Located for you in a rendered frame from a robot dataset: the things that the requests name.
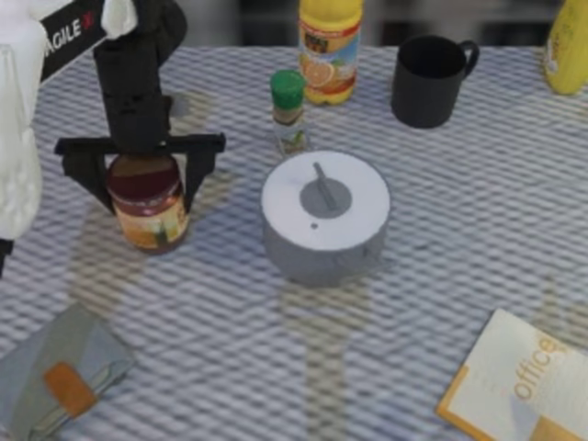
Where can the jar with dark red lid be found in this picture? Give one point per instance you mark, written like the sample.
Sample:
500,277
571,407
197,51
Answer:
148,203

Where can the grey round pot with lid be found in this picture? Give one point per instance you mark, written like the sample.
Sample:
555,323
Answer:
325,216

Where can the green lid spice shaker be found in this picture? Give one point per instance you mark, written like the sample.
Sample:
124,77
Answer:
288,110

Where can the striped white tablecloth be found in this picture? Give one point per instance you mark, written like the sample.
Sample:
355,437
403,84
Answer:
294,257

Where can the orange juice bottle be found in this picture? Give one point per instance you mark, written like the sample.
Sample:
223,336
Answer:
329,50

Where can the black mug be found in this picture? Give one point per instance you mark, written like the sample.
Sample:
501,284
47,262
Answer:
429,80

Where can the yellow mustard bottle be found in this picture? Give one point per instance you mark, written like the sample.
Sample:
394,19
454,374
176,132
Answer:
568,48

